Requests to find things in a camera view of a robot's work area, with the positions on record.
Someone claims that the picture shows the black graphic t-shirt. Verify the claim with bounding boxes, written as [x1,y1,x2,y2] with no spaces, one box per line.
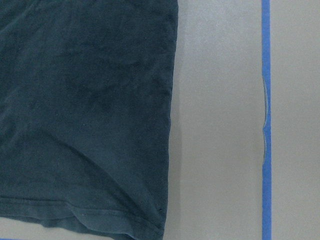
[0,0,179,240]

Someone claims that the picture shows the brown paper table cover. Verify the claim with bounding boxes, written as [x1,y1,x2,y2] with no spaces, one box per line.
[0,0,320,240]

